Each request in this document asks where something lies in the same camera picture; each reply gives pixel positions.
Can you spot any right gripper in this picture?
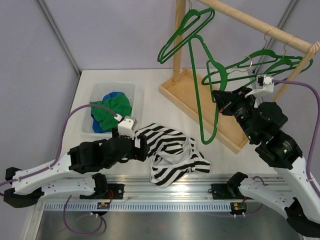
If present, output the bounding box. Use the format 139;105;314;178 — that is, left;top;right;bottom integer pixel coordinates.
212;86;259;142

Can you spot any striped black white tank top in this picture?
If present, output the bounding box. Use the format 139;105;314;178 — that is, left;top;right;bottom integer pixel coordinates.
136;123;211;188

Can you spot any green hanger of striped top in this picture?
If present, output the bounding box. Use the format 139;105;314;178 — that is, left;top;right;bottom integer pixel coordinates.
188;34;227;145

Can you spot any blue tank top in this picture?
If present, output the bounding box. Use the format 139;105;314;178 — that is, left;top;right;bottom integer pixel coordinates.
91;91;126;134

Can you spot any green tank top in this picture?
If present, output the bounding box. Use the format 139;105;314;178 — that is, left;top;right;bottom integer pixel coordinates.
89;92;133;131

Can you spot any green hanger of blue top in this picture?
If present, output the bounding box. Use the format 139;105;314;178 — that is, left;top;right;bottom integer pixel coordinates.
201;47;317;91

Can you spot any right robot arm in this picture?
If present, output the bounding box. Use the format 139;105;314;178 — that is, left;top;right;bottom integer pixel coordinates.
212;87;320;238

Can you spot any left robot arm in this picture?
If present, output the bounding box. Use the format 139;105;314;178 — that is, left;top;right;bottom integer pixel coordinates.
2;130;150;208

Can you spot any empty green hanger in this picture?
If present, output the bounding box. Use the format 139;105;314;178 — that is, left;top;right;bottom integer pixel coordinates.
157;7;216;64
157;1;213;62

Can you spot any wooden clothes rack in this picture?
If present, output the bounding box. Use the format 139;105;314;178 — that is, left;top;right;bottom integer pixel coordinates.
157;0;320;154

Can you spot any white plastic basket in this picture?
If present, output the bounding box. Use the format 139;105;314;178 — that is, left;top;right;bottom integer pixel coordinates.
80;82;138;138

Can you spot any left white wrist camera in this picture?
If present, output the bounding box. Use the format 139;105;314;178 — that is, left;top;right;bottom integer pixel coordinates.
114;114;138;140

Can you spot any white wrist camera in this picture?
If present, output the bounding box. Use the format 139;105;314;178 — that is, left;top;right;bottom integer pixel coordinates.
245;75;274;98
114;114;138;140

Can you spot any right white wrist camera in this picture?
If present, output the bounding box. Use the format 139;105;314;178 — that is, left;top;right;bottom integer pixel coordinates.
245;75;274;98

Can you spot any aluminium mounting rail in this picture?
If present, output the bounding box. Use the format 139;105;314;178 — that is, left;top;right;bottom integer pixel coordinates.
106;173;232;202

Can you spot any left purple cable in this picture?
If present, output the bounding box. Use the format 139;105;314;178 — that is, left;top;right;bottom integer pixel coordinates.
0;104;123;198

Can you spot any purple cable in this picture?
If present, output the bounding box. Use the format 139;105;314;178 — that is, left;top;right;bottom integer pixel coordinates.
272;78;320;198
0;104;123;198

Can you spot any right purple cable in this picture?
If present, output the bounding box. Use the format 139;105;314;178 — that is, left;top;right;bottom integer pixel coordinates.
272;78;320;198

